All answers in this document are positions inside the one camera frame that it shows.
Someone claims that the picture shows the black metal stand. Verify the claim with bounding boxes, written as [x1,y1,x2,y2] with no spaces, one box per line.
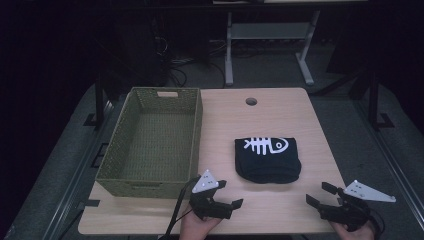
[367,66,395,131]
[83,73,106,130]

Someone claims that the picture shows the grey metal floor rail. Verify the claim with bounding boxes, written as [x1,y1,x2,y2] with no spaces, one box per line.
[42,99,115,240]
[353,99,424,222]

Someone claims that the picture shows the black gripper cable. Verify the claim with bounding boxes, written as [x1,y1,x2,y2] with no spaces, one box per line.
[159,177,201,240]
[366,213,386,240]

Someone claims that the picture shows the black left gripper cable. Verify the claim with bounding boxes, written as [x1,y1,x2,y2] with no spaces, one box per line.
[159,177,201,240]

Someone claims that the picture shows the black cloth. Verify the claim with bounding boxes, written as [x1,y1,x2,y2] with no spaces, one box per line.
[234,136,303,185]

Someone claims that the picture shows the black floor cables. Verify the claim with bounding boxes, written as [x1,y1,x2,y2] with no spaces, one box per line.
[166,36,228,88]

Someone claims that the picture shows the white metal table frame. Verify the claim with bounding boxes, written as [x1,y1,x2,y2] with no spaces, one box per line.
[224,9,321,87]

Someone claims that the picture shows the person's right hand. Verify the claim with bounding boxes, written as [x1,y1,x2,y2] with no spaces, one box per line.
[329,220,376,240]

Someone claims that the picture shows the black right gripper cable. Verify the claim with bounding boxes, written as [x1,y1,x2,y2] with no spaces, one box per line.
[366,213,386,240]

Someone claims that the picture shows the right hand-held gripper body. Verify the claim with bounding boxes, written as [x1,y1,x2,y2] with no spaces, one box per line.
[319,179,397,232]

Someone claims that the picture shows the black table edge bracket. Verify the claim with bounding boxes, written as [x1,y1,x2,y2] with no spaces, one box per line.
[77,199,101,208]

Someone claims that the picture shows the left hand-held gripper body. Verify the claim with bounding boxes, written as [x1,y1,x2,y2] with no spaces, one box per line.
[188,168,234,221]

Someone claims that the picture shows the green woven basket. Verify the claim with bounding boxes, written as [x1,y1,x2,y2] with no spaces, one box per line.
[95,86,204,200]

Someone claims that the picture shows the person's left hand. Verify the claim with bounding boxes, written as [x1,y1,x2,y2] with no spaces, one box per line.
[179,207,222,240]

